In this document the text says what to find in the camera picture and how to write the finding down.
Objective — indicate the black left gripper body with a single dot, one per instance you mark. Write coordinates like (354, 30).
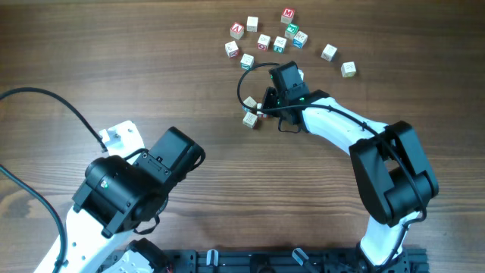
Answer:
(156, 167)

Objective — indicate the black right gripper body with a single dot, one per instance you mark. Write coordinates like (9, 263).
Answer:
(272, 100)

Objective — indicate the blue sided plain wooden block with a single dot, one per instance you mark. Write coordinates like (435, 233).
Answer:
(249, 104)

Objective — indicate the blue engraved wooden block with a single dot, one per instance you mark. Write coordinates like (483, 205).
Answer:
(250, 120)

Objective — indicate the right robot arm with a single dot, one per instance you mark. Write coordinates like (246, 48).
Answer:
(394, 177)

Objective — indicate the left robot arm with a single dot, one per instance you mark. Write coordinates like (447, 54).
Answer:
(128, 187)

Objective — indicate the green sided wooden block lower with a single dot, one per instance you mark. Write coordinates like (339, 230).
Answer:
(247, 61)

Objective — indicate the green sided wooden block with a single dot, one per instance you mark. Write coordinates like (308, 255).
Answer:
(279, 44)
(247, 61)

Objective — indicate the green sided wooden block centre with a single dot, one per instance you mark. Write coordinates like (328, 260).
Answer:
(279, 44)

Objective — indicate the red sided wooden block centre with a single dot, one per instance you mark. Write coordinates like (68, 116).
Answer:
(263, 42)

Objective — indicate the red sided wooden block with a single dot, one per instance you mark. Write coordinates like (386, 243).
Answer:
(263, 42)
(231, 49)

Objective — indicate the yellow engraved wooden block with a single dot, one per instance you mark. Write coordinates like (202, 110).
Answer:
(348, 69)

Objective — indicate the green top wooden block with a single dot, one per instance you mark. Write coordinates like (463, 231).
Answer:
(291, 31)

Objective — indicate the red sided wooden block left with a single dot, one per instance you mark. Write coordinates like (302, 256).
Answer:
(231, 49)

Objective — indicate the red letter A block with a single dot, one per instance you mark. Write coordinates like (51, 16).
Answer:
(237, 31)

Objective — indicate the plain wooden block top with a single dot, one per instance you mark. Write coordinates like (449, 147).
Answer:
(252, 24)

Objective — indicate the red letter M block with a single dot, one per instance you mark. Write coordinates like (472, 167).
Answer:
(287, 15)

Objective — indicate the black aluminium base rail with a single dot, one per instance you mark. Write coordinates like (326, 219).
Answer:
(327, 261)

